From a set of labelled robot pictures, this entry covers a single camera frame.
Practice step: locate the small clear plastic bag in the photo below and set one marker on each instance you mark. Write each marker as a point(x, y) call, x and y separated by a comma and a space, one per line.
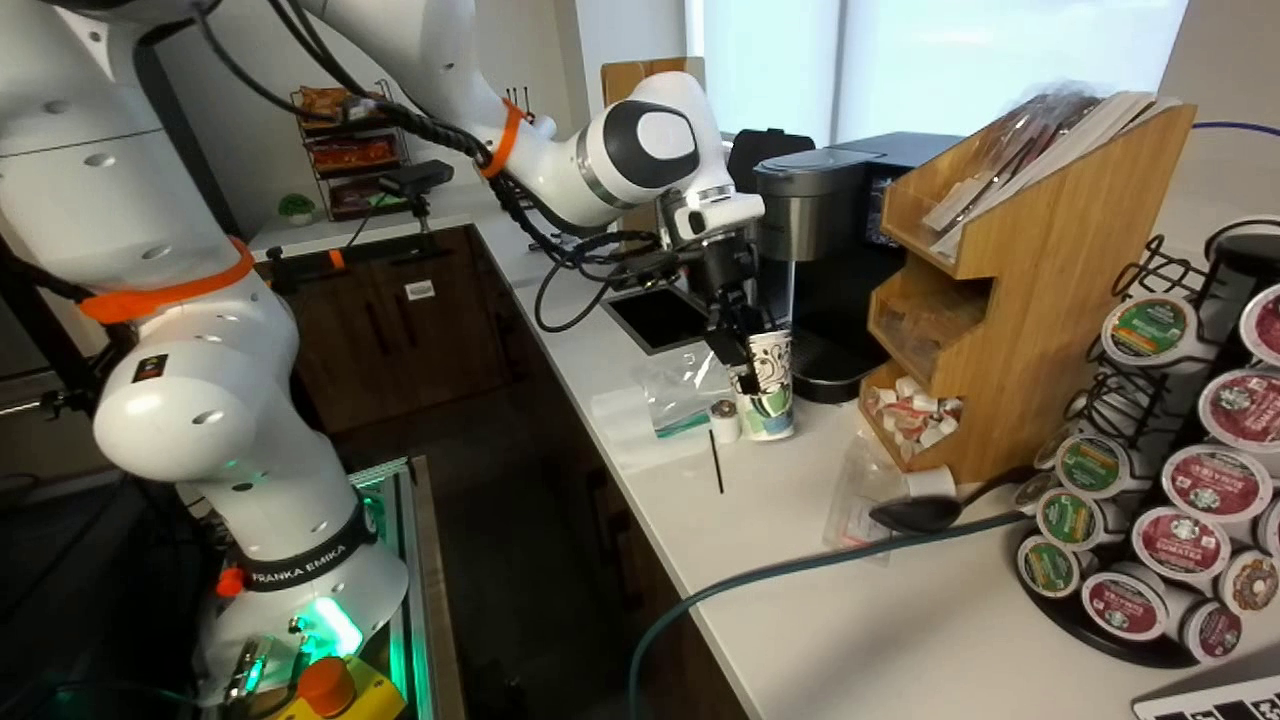
point(852, 503)

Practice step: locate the black camera on tripod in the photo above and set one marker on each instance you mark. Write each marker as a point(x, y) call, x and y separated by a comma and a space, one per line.
point(418, 176)

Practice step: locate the black grey coffee machine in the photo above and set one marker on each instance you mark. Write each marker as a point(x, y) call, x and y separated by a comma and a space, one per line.
point(843, 225)

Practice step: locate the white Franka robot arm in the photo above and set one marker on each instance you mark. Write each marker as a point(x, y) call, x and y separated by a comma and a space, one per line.
point(202, 402)

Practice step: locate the brown lid coffee pod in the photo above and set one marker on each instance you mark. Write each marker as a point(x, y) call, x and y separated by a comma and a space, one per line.
point(1249, 580)

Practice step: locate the green lid coffee pod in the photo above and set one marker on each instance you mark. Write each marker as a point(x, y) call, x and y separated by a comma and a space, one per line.
point(1151, 329)
point(1067, 518)
point(1090, 465)
point(1046, 567)

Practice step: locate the red lid coffee pod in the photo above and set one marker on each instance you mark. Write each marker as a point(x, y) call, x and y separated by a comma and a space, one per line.
point(1266, 327)
point(1178, 544)
point(1126, 602)
point(1219, 631)
point(1213, 483)
point(1241, 405)

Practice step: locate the bamboo wooden condiment organizer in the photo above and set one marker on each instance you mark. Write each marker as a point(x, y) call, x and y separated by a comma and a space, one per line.
point(1043, 305)

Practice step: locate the patterned paper coffee cup stack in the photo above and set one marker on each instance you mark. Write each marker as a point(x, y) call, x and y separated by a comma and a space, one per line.
point(771, 366)

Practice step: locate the loose coffee pod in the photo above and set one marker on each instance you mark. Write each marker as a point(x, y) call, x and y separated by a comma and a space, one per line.
point(727, 424)

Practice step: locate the thin black stir stick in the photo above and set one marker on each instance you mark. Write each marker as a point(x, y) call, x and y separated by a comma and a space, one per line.
point(718, 463)

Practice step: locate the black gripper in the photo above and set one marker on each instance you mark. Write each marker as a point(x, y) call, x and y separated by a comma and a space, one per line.
point(722, 273)

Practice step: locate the black plastic spoon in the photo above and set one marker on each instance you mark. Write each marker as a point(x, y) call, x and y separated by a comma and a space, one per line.
point(920, 515)

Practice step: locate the foil tea packets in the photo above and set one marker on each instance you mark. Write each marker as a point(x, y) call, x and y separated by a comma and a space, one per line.
point(1012, 145)

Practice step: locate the small green white item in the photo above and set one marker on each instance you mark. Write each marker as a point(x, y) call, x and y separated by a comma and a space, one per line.
point(296, 211)

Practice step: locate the dark wood base cabinet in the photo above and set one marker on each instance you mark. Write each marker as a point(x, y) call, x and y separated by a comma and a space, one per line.
point(400, 344)

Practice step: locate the small creamer cup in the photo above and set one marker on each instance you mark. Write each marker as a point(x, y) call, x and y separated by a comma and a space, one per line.
point(920, 431)
point(907, 388)
point(940, 409)

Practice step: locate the bright window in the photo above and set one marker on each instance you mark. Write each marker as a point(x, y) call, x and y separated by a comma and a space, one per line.
point(934, 52)

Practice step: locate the clear zip bag green seal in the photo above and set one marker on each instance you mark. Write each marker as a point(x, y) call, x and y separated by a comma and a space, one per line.
point(681, 402)

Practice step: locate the green lit robot base stand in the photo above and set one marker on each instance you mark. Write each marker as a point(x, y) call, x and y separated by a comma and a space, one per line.
point(387, 534)

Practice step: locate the yellow emergency stop button box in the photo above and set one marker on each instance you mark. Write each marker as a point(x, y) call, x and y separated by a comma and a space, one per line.
point(325, 684)

